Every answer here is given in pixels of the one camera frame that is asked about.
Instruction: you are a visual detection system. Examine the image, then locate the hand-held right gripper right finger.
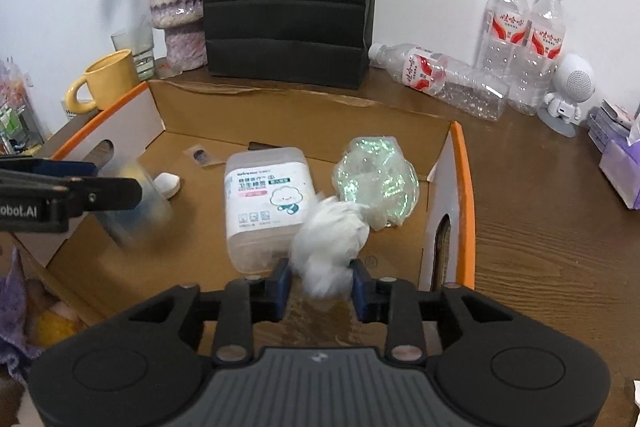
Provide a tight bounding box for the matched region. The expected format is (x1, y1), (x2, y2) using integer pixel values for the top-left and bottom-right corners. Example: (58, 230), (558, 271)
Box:
(350, 258), (516, 366)

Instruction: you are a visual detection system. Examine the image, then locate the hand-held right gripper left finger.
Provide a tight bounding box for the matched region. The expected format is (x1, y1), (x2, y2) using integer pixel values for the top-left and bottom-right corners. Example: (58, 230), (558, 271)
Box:
(127, 258), (293, 367)

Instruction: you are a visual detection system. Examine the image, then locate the clear drinking glass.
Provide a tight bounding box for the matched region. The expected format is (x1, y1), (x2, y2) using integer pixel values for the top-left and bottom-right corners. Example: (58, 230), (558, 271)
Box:
(111, 27), (156, 80)

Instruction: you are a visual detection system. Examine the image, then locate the purple tissue pack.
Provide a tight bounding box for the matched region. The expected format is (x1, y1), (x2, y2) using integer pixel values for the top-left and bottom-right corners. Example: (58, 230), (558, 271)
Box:
(598, 112), (640, 210)

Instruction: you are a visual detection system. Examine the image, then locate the standing clear water bottle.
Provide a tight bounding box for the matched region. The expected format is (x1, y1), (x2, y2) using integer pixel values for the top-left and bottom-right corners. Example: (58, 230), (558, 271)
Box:
(475, 0), (531, 72)
(510, 0), (567, 116)

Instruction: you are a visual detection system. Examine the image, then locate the clear desk organizer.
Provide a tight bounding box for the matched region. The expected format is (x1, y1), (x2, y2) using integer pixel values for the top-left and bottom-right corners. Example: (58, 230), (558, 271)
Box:
(0, 57), (46, 155)

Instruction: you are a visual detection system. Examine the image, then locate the yellow plush toy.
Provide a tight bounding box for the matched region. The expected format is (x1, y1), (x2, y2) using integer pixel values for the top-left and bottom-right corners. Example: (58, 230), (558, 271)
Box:
(25, 279), (83, 349)

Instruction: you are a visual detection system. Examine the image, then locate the iridescent plastic bag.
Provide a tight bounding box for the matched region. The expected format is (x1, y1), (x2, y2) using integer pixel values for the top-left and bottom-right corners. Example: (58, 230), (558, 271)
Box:
(332, 136), (420, 230)

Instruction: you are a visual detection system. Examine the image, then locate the clear plastic container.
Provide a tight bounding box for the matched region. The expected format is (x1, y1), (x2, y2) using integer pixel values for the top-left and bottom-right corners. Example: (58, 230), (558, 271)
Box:
(100, 157), (173, 253)

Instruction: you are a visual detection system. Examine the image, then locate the yellow mug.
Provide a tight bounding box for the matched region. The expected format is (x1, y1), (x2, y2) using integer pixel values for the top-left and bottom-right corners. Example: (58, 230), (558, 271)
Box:
(66, 49), (141, 115)

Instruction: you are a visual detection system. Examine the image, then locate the white wet wipes pack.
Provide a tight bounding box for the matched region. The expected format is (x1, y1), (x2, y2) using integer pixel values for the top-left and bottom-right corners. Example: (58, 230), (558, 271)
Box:
(223, 147), (321, 275)

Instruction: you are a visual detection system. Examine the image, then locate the lying clear water bottle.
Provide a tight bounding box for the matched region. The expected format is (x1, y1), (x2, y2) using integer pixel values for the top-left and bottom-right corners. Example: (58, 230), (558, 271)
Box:
(369, 43), (511, 122)

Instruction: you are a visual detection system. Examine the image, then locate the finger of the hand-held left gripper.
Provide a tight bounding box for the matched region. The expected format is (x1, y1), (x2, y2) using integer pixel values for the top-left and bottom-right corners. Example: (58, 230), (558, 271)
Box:
(0, 174), (144, 212)
(0, 156), (99, 180)

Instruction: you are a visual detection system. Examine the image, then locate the purple woven pouch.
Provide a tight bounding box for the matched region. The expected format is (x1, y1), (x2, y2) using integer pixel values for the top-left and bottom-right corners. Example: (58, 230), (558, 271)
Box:
(0, 247), (51, 383)

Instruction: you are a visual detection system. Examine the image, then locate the small clear bag dark disc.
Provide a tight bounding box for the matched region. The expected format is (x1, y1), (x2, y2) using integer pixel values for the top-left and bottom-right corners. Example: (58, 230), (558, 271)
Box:
(182, 146), (223, 168)

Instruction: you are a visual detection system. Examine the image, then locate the orange cardboard box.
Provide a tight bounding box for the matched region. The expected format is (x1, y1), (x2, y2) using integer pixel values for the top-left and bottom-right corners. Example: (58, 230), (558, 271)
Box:
(14, 79), (476, 348)

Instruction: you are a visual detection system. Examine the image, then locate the stack of small boxes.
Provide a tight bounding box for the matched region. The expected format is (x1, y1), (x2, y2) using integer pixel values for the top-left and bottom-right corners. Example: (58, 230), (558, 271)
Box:
(587, 99), (638, 152)

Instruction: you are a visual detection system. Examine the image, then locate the small white cap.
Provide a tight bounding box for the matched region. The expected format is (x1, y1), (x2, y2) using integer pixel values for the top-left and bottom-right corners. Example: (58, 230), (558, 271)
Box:
(153, 173), (181, 199)

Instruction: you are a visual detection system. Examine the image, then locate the white tissue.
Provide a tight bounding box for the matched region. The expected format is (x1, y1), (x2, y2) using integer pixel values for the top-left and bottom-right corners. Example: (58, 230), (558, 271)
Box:
(291, 196), (372, 299)

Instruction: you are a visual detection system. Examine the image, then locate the white robot-shaped speaker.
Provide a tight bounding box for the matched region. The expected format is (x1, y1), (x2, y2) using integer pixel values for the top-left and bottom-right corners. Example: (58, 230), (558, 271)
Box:
(537, 53), (596, 138)

